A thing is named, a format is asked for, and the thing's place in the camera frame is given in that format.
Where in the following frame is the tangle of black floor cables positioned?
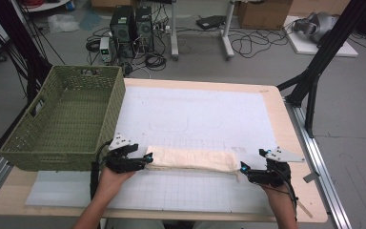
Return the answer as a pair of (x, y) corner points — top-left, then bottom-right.
(230, 28), (291, 59)

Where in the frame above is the white grid mat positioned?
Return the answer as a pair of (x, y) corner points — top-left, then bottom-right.
(25, 85), (297, 216)

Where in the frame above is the white desk frame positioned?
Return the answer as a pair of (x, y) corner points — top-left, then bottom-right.
(170, 0), (236, 61)

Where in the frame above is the brown cardboard box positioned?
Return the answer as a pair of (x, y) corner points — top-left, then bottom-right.
(237, 0), (294, 31)

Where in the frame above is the green woven basket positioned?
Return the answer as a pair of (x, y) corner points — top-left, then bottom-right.
(0, 65), (127, 172)

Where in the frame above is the black flat device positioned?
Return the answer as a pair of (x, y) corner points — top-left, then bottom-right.
(195, 14), (227, 31)

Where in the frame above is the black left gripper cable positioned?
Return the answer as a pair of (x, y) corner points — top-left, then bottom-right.
(90, 139), (112, 201)

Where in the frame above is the white floor board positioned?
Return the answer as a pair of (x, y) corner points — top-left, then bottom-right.
(284, 15), (359, 58)

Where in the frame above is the person's left hand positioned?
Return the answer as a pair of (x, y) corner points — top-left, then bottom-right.
(97, 166), (136, 200)

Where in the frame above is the teal floor sheet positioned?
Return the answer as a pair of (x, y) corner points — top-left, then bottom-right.
(78, 10), (104, 32)

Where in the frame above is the grey tape piece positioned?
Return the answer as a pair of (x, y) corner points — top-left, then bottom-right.
(302, 171), (321, 184)

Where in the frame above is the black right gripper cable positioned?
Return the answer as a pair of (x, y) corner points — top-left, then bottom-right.
(273, 168), (299, 222)

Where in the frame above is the slim black computer tower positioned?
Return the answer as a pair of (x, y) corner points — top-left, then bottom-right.
(134, 6), (155, 53)

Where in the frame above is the clear plastic bag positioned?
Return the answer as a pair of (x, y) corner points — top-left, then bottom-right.
(47, 13), (81, 34)

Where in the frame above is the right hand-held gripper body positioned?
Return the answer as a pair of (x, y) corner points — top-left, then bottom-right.
(247, 146), (306, 189)

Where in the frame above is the person's right hand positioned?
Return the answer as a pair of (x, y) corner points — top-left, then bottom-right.
(260, 183), (295, 210)

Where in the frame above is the black metal stand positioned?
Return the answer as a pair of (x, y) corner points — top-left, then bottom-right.
(276, 0), (366, 138)
(0, 0), (53, 105)

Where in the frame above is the coiled black cable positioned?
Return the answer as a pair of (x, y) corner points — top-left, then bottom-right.
(144, 52), (168, 72)

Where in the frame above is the small white power supply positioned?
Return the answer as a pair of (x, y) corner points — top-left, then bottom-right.
(99, 36), (113, 63)

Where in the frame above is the cream printed cloth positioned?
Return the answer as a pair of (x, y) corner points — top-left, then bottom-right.
(146, 145), (242, 182)

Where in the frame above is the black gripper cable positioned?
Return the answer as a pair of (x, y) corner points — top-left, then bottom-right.
(90, 139), (112, 201)
(273, 168), (299, 222)

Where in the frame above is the grey helmet device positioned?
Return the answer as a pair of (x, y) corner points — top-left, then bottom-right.
(293, 11), (339, 44)

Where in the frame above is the large black computer tower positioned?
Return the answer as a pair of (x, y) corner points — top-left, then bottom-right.
(109, 5), (136, 59)

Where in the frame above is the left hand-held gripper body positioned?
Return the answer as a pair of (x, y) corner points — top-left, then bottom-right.
(104, 133), (147, 175)

